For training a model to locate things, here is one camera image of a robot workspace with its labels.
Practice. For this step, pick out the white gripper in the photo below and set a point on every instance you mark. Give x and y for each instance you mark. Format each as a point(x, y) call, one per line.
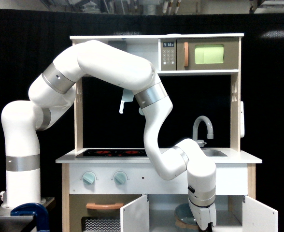
point(204, 216)

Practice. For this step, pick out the grey bowl with wooden rim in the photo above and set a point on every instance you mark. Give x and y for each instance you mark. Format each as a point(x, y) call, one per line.
point(184, 219)

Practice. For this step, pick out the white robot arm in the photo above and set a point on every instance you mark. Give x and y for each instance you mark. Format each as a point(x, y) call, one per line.
point(53, 93)

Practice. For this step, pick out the right white cabinet door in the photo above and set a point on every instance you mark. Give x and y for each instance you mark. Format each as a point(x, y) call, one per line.
point(258, 217)

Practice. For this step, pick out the white cabinet door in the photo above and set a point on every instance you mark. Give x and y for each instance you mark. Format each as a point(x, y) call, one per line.
point(258, 217)
point(134, 216)

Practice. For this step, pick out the left white cabinet door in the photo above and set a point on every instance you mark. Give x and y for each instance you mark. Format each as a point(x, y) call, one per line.
point(134, 216)

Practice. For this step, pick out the white wooden toy kitchen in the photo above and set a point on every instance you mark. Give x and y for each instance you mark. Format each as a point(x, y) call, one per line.
point(235, 174)

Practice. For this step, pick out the toy sink basin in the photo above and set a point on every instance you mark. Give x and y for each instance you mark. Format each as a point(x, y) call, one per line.
point(214, 153)

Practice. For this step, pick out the right teal stove knob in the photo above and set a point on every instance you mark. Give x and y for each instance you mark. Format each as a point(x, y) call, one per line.
point(120, 178)

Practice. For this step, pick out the teal stove knob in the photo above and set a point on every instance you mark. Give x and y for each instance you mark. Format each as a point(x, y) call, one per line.
point(120, 178)
point(88, 178)

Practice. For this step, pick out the left teal stove knob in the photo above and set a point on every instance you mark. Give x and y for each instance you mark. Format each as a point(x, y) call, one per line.
point(88, 178)

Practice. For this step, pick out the toy pizza cutter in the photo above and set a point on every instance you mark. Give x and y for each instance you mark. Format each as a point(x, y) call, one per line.
point(141, 112)

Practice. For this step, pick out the black toy stovetop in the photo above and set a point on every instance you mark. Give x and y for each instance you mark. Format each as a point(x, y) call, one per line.
point(108, 153)

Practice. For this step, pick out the toy cleaver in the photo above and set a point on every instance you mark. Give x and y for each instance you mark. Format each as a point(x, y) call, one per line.
point(127, 96)

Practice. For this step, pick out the blue clamp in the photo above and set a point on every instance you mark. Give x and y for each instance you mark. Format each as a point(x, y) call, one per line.
point(34, 209)

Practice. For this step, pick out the toy microwave with green window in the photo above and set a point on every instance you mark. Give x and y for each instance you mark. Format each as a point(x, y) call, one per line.
point(199, 54)

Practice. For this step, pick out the toy oven door orange handle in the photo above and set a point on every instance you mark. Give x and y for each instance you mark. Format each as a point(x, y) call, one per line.
point(78, 208)

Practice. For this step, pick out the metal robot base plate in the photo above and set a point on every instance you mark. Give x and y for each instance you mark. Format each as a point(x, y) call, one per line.
point(48, 202)

